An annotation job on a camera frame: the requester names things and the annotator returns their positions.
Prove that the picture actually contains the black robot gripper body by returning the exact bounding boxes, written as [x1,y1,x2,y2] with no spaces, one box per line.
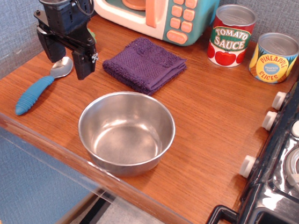
[34,0,97,54]

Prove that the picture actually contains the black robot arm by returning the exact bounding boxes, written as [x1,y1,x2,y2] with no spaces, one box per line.
[34,0,98,80]

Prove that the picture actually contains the purple folded towel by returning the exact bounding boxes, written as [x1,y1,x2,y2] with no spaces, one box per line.
[103,37,187,96]

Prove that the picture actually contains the white stove knob upper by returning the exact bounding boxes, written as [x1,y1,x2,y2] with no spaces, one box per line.
[272,92,287,110]

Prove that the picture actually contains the pineapple slices can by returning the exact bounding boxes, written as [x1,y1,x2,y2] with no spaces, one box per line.
[249,32,299,84]

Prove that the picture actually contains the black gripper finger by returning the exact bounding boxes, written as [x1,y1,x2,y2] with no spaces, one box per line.
[37,27,66,63]
[72,51,98,81]

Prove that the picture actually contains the white stove knob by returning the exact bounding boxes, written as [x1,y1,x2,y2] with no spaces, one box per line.
[272,92,287,110]
[239,155,257,178]
[261,111,277,131]

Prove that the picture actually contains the blue handled metal spoon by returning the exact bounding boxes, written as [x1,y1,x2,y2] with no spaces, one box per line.
[15,56,74,115]

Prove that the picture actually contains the white stove knob middle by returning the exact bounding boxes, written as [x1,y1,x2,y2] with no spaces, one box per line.
[261,111,277,131]

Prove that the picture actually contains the stainless steel pot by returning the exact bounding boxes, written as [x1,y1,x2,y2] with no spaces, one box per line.
[78,91,176,177]

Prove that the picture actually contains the tomato sauce can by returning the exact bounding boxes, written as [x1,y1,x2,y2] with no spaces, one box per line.
[207,4,257,67]

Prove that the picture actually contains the toy microwave oven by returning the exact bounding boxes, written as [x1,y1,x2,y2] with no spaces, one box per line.
[94,0,220,46]

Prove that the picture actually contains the red toy strawberry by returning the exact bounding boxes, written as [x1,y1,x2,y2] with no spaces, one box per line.
[88,28,97,43]

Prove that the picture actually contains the white stove knob lower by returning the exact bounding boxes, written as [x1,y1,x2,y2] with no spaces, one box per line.
[239,155,257,178]

